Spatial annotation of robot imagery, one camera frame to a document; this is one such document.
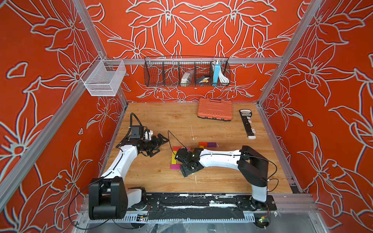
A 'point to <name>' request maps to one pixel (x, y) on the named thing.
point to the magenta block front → (175, 166)
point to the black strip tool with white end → (245, 114)
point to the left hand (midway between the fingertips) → (164, 143)
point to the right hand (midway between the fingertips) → (185, 172)
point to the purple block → (211, 144)
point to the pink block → (188, 148)
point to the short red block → (203, 143)
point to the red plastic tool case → (219, 110)
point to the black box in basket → (202, 79)
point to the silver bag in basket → (186, 78)
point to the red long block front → (176, 148)
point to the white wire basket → (104, 78)
